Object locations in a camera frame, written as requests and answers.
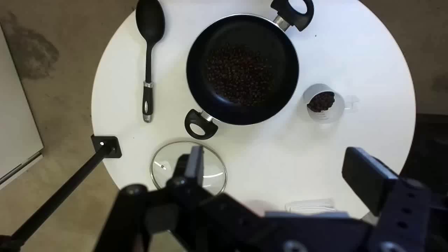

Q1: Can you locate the glass pot lid black knob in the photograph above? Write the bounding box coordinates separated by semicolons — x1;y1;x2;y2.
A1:
149;139;228;195

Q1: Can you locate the black camera stand pole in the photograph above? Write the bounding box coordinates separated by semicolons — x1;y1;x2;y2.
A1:
0;134;123;249

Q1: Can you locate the black plastic serving spoon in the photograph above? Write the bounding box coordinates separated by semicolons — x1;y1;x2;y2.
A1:
134;0;166;125

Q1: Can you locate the clear plastic measuring cup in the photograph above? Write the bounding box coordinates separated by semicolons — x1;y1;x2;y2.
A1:
300;83;347;123

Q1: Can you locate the small coffee beans heap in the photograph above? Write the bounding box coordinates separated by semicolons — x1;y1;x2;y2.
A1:
306;91;337;113

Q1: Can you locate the black two-handled cooking pot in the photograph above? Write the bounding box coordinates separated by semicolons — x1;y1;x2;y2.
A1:
184;0;314;140

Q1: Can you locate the white board with writing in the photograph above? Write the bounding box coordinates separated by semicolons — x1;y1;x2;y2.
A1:
0;27;46;186

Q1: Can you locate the roasted coffee beans layer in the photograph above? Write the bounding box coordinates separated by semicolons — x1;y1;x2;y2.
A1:
202;49;272;106

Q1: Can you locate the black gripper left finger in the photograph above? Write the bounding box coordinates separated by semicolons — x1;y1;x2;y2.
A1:
181;144;205;186

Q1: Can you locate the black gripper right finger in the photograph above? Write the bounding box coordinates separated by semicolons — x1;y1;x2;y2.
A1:
341;146;400;217

